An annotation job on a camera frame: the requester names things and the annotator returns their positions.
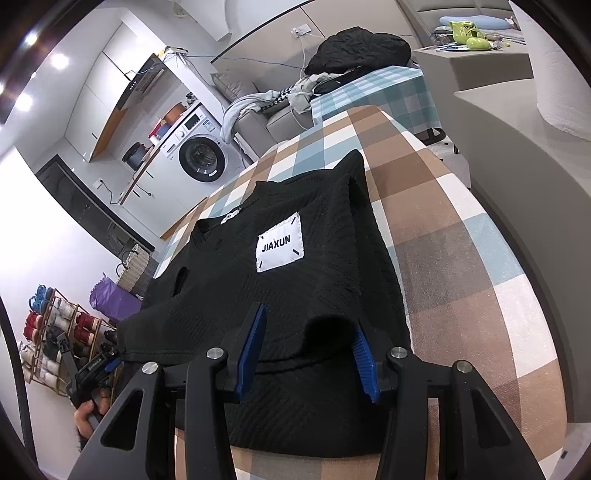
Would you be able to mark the metal shoe rack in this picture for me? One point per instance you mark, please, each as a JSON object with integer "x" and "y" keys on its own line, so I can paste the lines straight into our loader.
{"x": 69, "y": 318}

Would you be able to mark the white router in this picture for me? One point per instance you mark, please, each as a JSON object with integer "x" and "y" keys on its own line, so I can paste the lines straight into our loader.
{"x": 176, "y": 49}

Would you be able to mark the houndstooth cushion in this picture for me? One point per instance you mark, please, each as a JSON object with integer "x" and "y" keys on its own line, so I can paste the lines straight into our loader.
{"x": 277, "y": 104}

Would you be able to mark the range hood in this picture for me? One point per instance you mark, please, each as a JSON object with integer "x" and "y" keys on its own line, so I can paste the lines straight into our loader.
{"x": 141, "y": 81}

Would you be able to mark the light blue blanket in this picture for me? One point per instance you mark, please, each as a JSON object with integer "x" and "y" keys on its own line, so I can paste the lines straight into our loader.
{"x": 244, "y": 106}

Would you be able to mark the rows of shoes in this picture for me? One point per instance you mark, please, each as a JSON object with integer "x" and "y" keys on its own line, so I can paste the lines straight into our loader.
{"x": 41, "y": 323}

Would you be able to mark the beige stepped partition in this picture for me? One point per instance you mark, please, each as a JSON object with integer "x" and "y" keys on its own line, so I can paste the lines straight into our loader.
{"x": 508, "y": 152}

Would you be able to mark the grey white garment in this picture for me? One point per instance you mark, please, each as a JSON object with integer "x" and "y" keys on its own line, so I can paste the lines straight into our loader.
{"x": 302, "y": 92}

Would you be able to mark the person's left hand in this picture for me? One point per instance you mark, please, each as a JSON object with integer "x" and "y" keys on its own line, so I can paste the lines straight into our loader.
{"x": 84, "y": 415}

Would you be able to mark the grey cushion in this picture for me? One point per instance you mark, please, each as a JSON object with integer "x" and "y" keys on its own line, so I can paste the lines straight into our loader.
{"x": 233, "y": 85}

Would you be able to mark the green toy figure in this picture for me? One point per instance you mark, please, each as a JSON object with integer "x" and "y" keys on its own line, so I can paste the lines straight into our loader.
{"x": 466, "y": 32}

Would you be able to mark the blue pillow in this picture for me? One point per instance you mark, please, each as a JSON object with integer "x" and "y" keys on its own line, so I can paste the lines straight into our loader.
{"x": 496, "y": 21}

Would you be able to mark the black pot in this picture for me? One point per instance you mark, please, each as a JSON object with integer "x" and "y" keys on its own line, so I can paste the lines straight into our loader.
{"x": 134, "y": 157}

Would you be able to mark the brown blue checked tablecloth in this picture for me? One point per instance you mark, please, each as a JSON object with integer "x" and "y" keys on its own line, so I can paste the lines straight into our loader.
{"x": 438, "y": 230}

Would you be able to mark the black knit sweater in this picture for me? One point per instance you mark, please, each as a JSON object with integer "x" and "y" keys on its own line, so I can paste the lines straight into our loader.
{"x": 323, "y": 277}

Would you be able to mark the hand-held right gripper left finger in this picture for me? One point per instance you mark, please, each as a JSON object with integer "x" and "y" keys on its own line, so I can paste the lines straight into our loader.
{"x": 251, "y": 341}

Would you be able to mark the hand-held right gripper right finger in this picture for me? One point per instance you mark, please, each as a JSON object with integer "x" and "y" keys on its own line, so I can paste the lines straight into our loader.
{"x": 367, "y": 364}

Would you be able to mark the beige bed headboard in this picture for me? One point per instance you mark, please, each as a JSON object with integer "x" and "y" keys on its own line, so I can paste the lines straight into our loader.
{"x": 461, "y": 7}

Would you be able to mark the white kitchen counter unit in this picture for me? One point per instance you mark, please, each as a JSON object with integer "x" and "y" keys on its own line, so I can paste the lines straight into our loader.
{"x": 157, "y": 184}

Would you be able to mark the orange pot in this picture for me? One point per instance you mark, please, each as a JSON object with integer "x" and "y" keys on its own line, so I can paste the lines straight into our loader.
{"x": 174, "y": 112}

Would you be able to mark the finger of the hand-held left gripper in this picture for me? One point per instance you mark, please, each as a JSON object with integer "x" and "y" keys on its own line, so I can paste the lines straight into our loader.
{"x": 113, "y": 365}
{"x": 111, "y": 348}

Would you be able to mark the black jacket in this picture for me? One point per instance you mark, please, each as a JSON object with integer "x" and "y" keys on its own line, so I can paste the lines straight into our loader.
{"x": 360, "y": 48}

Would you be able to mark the dark door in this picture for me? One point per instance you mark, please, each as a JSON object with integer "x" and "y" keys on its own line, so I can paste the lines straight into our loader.
{"x": 83, "y": 203}

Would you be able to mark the white upper cabinets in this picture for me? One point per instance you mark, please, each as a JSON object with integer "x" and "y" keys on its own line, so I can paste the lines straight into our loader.
{"x": 101, "y": 92}

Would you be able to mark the teal checked tablecloth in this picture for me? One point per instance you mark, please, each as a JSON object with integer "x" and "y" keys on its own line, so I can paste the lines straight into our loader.
{"x": 392, "y": 92}

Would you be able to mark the beige sofa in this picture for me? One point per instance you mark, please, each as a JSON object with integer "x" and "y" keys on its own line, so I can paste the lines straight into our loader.
{"x": 277, "y": 122}

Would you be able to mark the white washing machine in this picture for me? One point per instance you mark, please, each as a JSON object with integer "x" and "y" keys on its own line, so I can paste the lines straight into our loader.
{"x": 198, "y": 154}

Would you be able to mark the purple bag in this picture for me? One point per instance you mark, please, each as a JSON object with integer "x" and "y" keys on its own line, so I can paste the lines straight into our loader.
{"x": 115, "y": 302}

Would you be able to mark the black pouch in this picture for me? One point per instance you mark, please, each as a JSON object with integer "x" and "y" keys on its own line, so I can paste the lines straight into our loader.
{"x": 337, "y": 82}

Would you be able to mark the woven basket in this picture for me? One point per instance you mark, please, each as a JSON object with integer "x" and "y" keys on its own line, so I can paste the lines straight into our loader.
{"x": 134, "y": 267}

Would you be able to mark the white wall socket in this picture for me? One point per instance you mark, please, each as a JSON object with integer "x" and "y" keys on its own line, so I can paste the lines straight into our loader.
{"x": 300, "y": 30}

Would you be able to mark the white paper towel roll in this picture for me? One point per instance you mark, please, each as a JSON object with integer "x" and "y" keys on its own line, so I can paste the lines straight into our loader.
{"x": 554, "y": 83}

